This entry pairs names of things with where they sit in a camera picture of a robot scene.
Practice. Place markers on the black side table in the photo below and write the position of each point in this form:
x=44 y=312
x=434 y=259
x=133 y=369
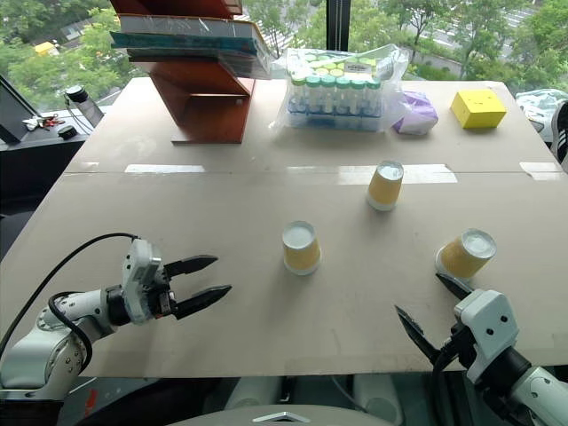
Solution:
x=31 y=164

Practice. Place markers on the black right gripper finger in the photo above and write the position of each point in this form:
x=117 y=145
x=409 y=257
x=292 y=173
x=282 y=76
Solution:
x=455 y=287
x=417 y=330

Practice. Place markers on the black and white sneaker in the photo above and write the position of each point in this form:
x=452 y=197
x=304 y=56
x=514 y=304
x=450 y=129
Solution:
x=561 y=137

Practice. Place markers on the crumpled clear plastic bag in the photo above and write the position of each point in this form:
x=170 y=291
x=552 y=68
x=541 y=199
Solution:
x=537 y=106

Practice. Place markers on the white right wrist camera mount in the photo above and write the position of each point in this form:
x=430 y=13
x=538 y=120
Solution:
x=488 y=328

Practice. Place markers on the teal wrapped book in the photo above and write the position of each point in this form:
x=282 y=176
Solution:
x=177 y=42

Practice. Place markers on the dark window frame post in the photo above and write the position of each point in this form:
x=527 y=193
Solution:
x=337 y=24

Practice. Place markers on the yellow cardboard box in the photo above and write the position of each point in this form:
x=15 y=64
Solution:
x=479 y=108

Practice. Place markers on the small black round lid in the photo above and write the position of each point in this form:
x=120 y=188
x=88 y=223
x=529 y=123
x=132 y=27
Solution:
x=67 y=132

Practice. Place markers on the bunch of keys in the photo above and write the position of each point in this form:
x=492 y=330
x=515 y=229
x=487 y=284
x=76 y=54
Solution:
x=40 y=123

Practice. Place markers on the dark wrapped book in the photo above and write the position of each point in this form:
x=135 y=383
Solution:
x=199 y=60

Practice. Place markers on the purple and white pouch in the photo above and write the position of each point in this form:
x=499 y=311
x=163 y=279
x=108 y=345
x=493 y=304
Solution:
x=417 y=115

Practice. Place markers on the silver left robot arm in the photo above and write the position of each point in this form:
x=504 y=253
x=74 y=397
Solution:
x=53 y=346

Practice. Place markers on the red-brown wooden shelf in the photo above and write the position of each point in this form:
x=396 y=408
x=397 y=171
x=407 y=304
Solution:
x=208 y=106

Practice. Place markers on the silver robot torso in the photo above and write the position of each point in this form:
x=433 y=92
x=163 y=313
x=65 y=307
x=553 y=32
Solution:
x=284 y=410

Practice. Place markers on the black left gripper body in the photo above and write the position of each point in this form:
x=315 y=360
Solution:
x=165 y=298

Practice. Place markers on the yellow paper cup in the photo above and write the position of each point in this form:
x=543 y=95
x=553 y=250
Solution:
x=302 y=255
x=382 y=191
x=463 y=257

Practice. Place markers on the short clear tape strip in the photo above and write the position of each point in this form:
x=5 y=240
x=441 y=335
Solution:
x=164 y=168

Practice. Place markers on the long clear tape strip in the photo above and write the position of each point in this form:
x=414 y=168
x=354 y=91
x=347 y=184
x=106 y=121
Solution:
x=421 y=174

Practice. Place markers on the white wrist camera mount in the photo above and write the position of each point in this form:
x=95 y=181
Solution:
x=488 y=328
x=139 y=284

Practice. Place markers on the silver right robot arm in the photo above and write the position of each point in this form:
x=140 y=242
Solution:
x=539 y=392

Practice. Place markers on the clear tape strip at edge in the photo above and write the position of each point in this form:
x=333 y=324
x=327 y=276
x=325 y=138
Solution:
x=539 y=171

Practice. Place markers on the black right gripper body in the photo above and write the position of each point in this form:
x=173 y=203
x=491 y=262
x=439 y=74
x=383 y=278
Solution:
x=459 y=348

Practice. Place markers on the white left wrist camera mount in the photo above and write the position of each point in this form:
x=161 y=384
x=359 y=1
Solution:
x=139 y=284

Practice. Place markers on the clear bag of capped tubes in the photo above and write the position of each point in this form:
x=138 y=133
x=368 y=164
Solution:
x=333 y=93

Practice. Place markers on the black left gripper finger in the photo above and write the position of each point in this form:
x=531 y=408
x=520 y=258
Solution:
x=202 y=299
x=193 y=264

